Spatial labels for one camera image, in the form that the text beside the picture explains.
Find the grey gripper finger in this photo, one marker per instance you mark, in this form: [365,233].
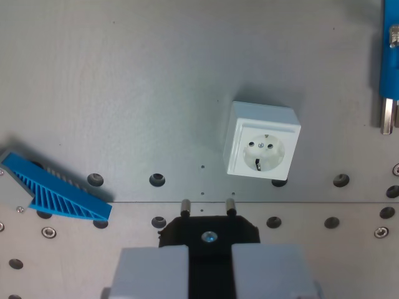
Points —
[271,274]
[149,274]

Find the black two-pin power plug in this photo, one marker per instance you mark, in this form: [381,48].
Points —
[209,249]

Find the silver hex socket screw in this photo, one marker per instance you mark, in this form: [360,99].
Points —
[381,232]
[49,232]
[396,170]

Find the blue ribbed plastic wedge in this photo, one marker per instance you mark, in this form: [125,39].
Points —
[62,194]

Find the grey mounting block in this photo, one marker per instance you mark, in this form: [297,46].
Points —
[12,190]

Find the silver hex standoff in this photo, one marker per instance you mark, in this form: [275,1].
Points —
[388,116]

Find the white wall socket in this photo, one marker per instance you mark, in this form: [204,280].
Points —
[262,143]

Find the blue plastic bracket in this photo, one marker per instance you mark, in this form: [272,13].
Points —
[389,68]

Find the silver bolt on bracket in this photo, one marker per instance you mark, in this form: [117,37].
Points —
[394,35]

